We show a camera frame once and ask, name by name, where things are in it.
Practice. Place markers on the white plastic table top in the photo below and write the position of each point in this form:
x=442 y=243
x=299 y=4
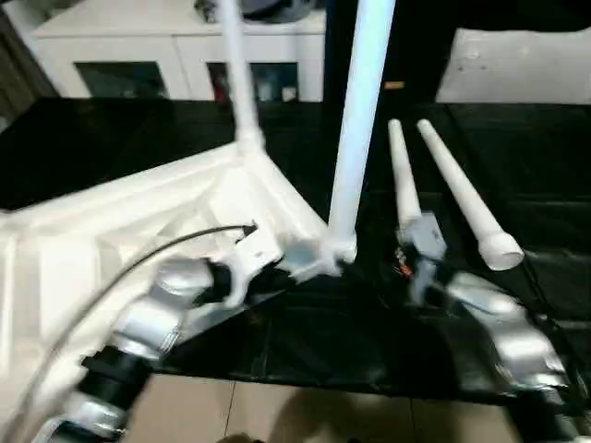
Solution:
x=92 y=231

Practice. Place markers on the small white cup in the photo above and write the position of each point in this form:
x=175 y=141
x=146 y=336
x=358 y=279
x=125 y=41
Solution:
x=288 y=94

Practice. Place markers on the red packet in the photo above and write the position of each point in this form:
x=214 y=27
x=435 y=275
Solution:
x=218 y=83

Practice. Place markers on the black table mat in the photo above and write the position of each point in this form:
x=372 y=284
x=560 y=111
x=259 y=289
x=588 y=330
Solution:
x=115 y=138

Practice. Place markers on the black cabinet with gold label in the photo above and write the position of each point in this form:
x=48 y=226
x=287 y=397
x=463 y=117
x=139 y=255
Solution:
x=415 y=46

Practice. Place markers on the grey round bag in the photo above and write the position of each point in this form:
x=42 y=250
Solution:
x=277 y=9

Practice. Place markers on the black bundle in plastic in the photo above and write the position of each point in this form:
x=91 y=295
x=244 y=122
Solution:
x=208 y=9

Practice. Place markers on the white sideboard cabinet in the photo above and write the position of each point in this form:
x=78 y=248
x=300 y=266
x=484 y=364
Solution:
x=115 y=41

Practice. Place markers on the grey curtain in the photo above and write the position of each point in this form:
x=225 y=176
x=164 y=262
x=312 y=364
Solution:
x=18 y=69

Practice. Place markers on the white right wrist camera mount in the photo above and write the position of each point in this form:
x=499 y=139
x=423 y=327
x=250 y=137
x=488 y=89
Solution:
x=427 y=240

